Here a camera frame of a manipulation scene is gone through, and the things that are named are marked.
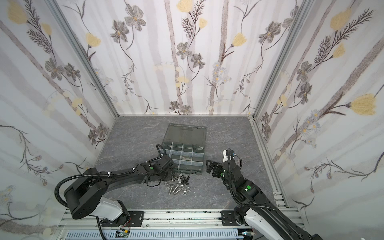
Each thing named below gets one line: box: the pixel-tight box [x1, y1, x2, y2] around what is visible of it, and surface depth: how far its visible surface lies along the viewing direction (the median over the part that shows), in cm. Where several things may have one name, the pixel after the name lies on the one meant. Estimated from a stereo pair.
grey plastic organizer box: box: [161, 123, 207, 175], surface depth 97 cm
